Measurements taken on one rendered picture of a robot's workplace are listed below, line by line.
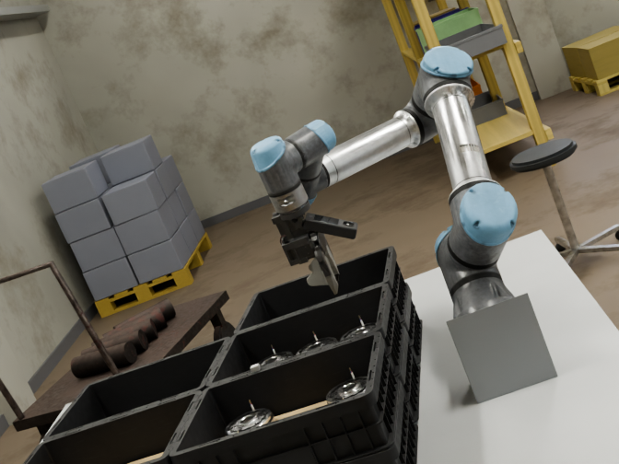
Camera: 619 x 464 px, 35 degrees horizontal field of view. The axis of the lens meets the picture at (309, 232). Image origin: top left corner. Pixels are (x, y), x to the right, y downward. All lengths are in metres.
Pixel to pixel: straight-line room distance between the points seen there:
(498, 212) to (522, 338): 0.26
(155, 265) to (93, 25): 2.81
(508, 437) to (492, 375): 0.19
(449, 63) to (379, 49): 6.84
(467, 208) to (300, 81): 7.19
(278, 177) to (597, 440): 0.81
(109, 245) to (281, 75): 2.59
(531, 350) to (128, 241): 5.62
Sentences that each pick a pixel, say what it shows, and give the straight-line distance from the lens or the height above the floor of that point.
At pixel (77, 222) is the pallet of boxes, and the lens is 7.50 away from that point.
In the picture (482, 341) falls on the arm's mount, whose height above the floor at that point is 0.83.
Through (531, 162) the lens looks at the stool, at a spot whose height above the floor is 0.57.
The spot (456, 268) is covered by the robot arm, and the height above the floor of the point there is 0.96.
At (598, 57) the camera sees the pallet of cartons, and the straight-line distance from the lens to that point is 8.42.
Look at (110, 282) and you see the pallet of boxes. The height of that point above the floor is 0.23.
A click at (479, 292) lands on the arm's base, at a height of 0.91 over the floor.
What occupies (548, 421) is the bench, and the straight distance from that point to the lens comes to 1.94.
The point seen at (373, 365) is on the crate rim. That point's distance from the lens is 1.84.
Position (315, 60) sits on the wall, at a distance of 9.12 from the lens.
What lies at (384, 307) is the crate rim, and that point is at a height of 0.93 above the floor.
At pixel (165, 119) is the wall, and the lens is 9.33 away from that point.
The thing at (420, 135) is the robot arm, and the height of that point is 1.20.
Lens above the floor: 1.58
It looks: 12 degrees down
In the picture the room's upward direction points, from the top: 22 degrees counter-clockwise
